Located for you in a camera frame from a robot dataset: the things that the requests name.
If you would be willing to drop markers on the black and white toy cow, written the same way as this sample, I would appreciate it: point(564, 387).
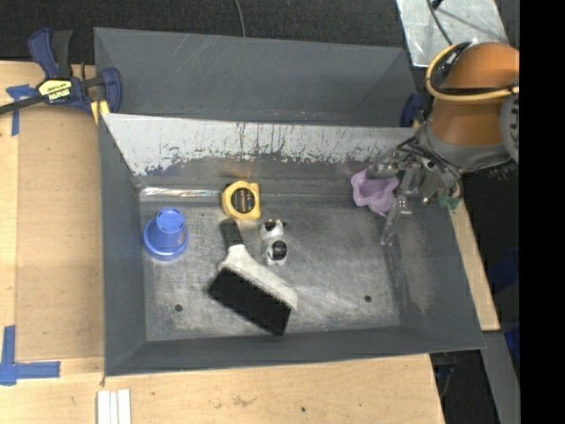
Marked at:
point(274, 247)

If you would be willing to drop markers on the grey metal bin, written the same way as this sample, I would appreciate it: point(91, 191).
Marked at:
point(335, 259)

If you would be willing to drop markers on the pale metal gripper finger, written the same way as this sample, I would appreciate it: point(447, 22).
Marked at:
point(402, 219)
point(387, 228)

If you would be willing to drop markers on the yellow and black tape measure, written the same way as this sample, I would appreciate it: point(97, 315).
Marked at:
point(240, 201)

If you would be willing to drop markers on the white brush with black bristles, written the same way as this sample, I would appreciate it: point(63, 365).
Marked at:
point(251, 294)

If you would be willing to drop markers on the blue plastic cup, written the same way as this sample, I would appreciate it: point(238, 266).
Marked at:
point(165, 236)

